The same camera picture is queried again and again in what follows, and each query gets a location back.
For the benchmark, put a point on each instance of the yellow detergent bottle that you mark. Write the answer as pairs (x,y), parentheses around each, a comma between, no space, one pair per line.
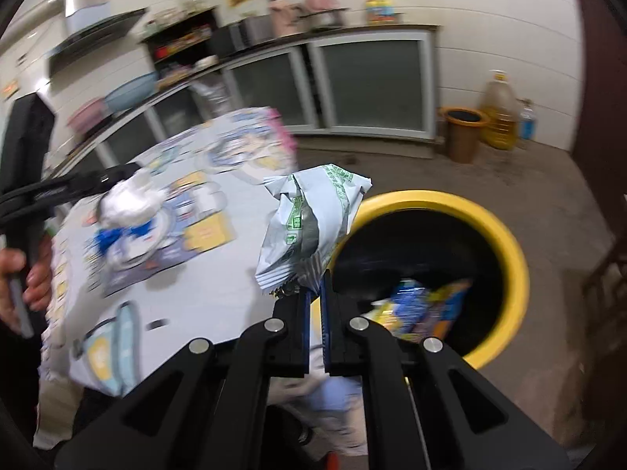
(379,10)

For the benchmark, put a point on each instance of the large cooking oil jug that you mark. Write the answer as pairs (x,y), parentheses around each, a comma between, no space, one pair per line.
(500,117)

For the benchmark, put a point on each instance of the cartoon printed tablecloth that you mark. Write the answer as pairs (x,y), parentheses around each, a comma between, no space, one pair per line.
(220,284)

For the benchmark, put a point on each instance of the crumpled blue plastic ball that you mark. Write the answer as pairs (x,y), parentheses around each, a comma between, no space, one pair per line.
(110,239)

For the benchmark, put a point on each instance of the black kitchen shelf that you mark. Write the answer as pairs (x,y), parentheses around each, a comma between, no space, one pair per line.
(181,39)

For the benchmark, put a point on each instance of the large white tissue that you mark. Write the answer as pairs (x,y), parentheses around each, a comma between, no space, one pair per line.
(132,200)

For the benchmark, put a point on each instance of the brown plastic bin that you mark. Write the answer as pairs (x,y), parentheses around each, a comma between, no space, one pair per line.
(463,137)

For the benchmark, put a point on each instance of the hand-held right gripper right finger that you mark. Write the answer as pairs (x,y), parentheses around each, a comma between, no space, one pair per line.
(338,338)

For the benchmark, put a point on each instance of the glass-door kitchen cabinet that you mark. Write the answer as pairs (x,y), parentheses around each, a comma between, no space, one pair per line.
(372,83)

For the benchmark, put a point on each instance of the clear bag of food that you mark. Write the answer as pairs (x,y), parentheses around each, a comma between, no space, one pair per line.
(174,74)

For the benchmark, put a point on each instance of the person's left hand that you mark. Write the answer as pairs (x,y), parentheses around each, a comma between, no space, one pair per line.
(39,279)

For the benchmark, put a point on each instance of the brown wooden door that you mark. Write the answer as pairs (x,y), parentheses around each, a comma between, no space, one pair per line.
(602,83)

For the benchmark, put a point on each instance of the yellow-rimmed black trash bin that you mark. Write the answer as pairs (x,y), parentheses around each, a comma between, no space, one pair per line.
(509,264)

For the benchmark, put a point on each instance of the white plastic sack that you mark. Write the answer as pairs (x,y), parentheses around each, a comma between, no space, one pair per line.
(211,95)

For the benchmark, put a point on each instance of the blue plastic bottle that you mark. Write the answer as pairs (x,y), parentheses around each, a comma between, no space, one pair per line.
(527,122)

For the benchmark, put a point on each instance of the blue plastic basket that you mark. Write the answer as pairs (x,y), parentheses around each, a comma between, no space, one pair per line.
(130,92)

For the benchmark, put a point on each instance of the pink plastic basin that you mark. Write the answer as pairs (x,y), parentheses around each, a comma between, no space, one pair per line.
(85,115)

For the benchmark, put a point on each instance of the steel cooking pot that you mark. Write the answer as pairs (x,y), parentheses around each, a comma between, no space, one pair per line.
(323,17)

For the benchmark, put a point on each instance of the steel range hood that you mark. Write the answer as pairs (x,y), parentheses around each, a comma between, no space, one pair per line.
(93,24)

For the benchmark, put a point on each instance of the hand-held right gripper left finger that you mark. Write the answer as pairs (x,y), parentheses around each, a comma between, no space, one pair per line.
(289,338)

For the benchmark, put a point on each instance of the orange wall switch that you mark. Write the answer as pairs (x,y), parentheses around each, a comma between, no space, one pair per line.
(9,89)

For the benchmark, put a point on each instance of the grey green-printed snack wrapper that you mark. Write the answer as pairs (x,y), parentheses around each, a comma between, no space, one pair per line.
(303,215)

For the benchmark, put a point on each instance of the silver microwave oven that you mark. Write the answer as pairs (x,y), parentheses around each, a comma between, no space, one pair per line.
(245,34)

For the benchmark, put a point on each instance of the colourful snack packet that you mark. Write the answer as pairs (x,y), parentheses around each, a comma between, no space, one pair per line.
(421,308)

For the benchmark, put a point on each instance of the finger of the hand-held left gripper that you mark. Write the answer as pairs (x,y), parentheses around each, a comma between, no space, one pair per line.
(93,179)

